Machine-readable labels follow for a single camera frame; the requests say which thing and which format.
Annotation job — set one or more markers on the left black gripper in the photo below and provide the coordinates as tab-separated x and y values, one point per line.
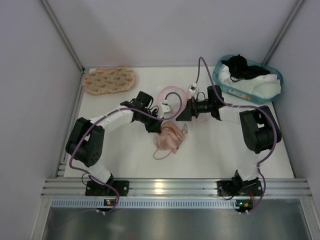
153	124

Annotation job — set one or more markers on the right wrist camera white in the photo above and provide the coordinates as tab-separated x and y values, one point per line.
193	90

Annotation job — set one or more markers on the pink floral mesh laundry bag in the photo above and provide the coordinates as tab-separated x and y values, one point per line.
109	80

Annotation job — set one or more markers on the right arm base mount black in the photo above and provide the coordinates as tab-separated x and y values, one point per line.
237	187

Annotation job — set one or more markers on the left aluminium frame post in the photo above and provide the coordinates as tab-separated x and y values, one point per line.
60	31

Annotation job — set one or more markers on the white garment in basket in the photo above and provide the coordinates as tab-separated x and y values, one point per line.
262	86

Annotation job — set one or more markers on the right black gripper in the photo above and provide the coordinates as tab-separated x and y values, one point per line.
189	110

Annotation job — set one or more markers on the pink garment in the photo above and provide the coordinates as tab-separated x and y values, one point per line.
169	139

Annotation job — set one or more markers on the aluminium frame post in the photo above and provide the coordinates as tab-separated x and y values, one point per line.
292	15
60	31

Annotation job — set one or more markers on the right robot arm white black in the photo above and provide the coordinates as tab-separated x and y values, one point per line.
259	130

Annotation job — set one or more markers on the right aluminium frame post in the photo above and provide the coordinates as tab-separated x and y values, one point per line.
292	15

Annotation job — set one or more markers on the black garment in basket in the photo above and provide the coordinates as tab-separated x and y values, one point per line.
240	70

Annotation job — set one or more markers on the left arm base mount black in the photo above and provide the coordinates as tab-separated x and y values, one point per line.
94	187

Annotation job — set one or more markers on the aluminium front rail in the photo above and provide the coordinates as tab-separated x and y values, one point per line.
276	188

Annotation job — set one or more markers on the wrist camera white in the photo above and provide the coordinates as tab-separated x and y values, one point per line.
165	110
193	90

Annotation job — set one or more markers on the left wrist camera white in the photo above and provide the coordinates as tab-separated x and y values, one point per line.
165	110

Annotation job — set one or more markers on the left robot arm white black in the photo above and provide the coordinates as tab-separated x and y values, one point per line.
86	140

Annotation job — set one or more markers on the blue plastic laundry basket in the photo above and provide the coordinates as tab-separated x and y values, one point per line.
241	94

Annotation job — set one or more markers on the grey slotted cable duct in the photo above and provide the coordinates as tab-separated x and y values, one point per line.
148	203

